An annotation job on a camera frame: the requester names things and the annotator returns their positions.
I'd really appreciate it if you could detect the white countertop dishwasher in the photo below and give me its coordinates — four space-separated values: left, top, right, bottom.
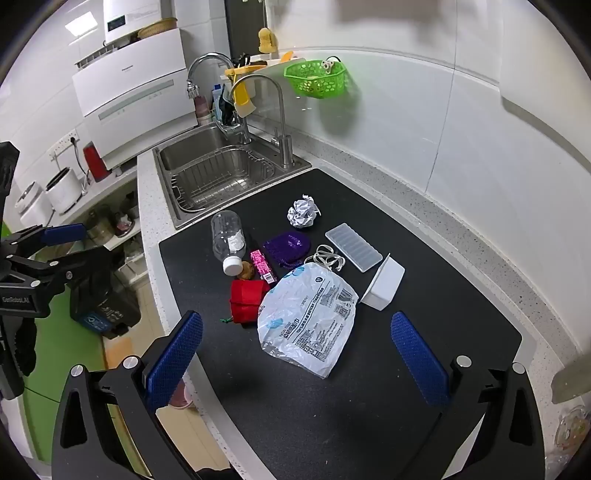
71 28 197 169

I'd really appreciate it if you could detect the red pouch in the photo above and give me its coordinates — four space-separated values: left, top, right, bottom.
229 279 271 328

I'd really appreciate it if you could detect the person's left hand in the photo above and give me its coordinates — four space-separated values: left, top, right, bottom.
14 318 38 376

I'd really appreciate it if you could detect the wire drain basket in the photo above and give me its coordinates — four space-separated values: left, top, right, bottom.
171 148 278 213

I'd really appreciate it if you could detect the green plastic basket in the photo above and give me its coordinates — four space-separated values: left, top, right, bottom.
283 60 348 99

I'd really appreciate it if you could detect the slim steel filter tap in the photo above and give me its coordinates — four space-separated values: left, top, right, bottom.
229 74 295 168

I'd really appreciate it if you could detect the white plastic box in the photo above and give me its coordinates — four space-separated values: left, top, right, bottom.
360 253 406 311

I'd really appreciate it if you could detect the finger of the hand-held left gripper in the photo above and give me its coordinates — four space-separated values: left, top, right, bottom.
8 223 88 259
11 246 114 298

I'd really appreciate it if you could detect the dark window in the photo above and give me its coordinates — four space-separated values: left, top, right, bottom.
225 0 269 58

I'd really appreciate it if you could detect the black pedal waste bin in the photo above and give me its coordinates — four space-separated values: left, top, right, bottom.
69 249 142 341

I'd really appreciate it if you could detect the clear plastic bottle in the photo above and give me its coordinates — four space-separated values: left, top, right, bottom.
211 210 246 276

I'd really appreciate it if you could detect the paper ball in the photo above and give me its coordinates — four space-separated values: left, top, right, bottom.
287 194 321 229

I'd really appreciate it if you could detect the stainless steel sink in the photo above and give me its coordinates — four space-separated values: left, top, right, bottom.
152 121 312 232

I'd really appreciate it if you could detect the white rice cooker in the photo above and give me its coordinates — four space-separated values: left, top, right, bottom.
14 181 51 228
45 168 86 214

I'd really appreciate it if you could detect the tall chrome faucet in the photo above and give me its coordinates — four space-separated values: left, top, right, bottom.
186 53 252 145

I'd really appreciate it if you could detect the black counter mat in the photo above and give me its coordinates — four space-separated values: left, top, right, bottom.
158 168 541 480

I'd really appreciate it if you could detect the translucent ice tray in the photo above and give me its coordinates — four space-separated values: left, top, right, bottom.
324 222 385 273

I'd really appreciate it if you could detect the white wall outlet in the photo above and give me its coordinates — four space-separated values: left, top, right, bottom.
48 130 79 158

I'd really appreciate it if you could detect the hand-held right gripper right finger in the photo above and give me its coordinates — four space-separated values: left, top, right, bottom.
390 311 546 480

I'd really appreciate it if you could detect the yellow sponge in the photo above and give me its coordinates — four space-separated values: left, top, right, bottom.
257 28 280 54

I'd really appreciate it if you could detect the purple pouch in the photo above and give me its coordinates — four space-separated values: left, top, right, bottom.
262 232 312 271

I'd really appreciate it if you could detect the green cabinet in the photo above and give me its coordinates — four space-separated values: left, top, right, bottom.
0 222 109 462

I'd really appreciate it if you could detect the white water heater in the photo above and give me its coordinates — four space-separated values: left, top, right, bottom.
102 0 162 47

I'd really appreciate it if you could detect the dark cloth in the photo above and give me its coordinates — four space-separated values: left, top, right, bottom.
219 95 241 125

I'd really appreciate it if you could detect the metal wire rack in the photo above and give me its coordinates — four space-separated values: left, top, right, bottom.
74 41 139 70

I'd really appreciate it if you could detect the pink wrapper pack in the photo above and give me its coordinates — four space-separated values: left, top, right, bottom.
250 250 280 283

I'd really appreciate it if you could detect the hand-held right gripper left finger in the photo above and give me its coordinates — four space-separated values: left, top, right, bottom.
51 310 204 480

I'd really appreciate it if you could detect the yellow plastic scoop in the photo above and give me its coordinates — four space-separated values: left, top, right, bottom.
225 62 269 116

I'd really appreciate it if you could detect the white printed plastic bag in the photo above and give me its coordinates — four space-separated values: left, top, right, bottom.
257 264 359 380

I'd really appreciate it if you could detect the red jug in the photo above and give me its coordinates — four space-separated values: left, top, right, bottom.
83 142 112 183

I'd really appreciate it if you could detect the pink bottle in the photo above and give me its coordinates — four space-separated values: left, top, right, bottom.
194 95 213 126

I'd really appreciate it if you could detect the wicker basket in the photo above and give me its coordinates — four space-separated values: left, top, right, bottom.
137 17 178 40

